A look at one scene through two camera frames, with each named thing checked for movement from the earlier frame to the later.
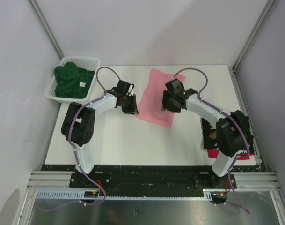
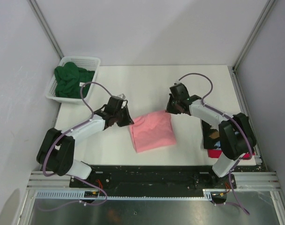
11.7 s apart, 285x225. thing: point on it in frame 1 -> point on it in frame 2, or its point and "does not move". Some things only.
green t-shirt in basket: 72,81 does not move
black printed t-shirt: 210,133 does not move
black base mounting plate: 151,177 does not move
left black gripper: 132,109 -> 128,120
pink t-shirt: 151,109 -> 153,131
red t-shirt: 213,153 does not move
